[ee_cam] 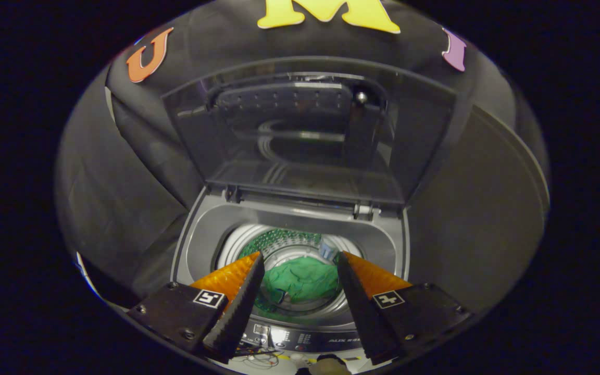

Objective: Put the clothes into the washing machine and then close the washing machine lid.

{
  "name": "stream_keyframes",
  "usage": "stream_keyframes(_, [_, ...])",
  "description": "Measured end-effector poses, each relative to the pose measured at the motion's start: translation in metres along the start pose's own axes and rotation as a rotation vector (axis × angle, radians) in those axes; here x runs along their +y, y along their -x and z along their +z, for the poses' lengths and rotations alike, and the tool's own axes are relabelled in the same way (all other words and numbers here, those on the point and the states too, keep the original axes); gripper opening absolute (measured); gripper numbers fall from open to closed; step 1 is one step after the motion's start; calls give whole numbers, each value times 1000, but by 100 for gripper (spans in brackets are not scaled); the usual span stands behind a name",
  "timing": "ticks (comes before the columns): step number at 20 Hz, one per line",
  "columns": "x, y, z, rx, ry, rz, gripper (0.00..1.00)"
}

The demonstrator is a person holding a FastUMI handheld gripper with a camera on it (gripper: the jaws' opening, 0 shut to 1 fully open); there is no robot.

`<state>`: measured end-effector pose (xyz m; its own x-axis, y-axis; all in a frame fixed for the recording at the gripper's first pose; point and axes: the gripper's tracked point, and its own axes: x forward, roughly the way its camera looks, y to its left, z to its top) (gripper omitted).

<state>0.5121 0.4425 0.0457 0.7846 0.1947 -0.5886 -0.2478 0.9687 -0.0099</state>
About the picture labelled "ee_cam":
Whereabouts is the beige cabinet with dark frame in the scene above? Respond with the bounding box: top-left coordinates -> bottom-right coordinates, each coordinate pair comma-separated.
407,104 -> 549,313

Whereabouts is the tangle of thin cables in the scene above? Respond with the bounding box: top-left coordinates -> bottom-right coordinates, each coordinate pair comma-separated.
235,350 -> 286,366

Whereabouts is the dark transparent washing machine lid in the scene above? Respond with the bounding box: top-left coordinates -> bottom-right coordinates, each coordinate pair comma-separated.
162,56 -> 458,207

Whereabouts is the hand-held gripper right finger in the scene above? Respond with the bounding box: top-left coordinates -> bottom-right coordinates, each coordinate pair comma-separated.
336,251 -> 473,365

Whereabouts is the grey washing machine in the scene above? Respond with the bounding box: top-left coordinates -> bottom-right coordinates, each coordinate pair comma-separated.
172,187 -> 410,360

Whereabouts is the person's tan shoe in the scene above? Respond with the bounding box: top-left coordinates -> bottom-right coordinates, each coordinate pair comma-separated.
308,354 -> 352,375

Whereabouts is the black backdrop cloth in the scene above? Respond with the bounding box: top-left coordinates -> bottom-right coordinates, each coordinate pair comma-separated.
54,0 -> 548,308

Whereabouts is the green polo shirt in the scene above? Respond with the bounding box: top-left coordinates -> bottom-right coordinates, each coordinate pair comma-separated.
261,256 -> 342,305

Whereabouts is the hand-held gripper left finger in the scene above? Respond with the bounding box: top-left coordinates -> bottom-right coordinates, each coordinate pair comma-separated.
127,252 -> 265,364

